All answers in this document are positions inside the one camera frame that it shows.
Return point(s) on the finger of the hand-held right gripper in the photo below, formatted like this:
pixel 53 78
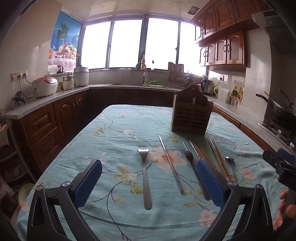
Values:
pixel 288 155
pixel 271 160

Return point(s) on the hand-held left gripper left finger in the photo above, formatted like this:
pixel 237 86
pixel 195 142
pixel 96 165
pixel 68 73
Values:
pixel 89 180

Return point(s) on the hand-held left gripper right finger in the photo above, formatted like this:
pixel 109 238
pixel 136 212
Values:
pixel 209 182

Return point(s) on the steel spoon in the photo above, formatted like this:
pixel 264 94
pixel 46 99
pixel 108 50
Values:
pixel 230 160

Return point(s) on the small dark fork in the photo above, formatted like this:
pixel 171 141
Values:
pixel 190 157

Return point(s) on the large steel fork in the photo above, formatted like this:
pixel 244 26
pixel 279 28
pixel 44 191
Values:
pixel 146 180

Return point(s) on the wooden utensil holder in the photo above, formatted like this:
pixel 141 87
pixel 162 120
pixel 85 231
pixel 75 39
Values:
pixel 190 115

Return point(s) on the person's right hand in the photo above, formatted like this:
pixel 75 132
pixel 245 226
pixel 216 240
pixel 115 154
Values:
pixel 278 220

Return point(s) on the gas stove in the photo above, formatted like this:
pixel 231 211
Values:
pixel 281 134

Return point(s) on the black wok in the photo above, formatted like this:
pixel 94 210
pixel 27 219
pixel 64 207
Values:
pixel 282 111

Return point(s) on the floral teal tablecloth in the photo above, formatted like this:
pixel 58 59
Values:
pixel 115 143

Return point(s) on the green bowl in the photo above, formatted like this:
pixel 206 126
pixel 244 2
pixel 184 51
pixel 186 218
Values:
pixel 25 193

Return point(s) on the wooden lower cabinets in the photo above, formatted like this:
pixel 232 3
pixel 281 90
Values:
pixel 44 129

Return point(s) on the wooden cabinets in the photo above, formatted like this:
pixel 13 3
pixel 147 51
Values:
pixel 222 34
pixel 44 129

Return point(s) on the row of condiment bottles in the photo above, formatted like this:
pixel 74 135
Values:
pixel 235 95

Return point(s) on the green mug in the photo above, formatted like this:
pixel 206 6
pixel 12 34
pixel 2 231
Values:
pixel 216 91

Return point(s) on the grey kitchen countertop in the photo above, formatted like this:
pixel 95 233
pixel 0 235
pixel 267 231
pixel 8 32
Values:
pixel 46 98

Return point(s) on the steel electric kettle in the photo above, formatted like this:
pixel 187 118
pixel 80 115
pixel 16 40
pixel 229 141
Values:
pixel 206 87

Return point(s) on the small electric cooking pot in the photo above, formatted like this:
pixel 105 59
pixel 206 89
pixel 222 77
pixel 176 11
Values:
pixel 67 81

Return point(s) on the kitchen sink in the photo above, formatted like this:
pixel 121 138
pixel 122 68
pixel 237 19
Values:
pixel 126 85

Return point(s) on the large white rice cooker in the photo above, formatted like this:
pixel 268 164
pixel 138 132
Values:
pixel 81 76

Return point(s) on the white and red rice cooker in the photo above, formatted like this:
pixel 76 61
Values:
pixel 45 85

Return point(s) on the small black tripod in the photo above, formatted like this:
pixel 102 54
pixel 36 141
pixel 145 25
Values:
pixel 18 98

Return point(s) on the dish drying rack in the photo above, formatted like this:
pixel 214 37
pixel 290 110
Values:
pixel 175 74

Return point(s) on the basket of green vegetables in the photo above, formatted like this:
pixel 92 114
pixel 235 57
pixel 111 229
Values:
pixel 153 83

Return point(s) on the curved steel faucet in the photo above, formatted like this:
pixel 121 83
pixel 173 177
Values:
pixel 141 67

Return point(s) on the range hood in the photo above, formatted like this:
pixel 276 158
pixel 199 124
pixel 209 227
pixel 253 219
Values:
pixel 275 27

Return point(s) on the small pump bottle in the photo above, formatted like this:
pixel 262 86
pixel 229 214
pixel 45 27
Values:
pixel 152 66

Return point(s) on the yellow dish soap bottle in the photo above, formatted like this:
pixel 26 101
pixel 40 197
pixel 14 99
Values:
pixel 143 61

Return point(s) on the wooden upper cabinets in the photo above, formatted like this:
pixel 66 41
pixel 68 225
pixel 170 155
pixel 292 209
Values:
pixel 222 34

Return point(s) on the kitchen window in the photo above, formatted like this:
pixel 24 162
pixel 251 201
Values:
pixel 124 44

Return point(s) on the triple wall power outlet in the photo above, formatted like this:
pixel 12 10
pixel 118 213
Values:
pixel 19 75

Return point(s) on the fruit and beach wall poster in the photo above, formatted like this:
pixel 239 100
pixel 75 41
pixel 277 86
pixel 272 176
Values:
pixel 66 39

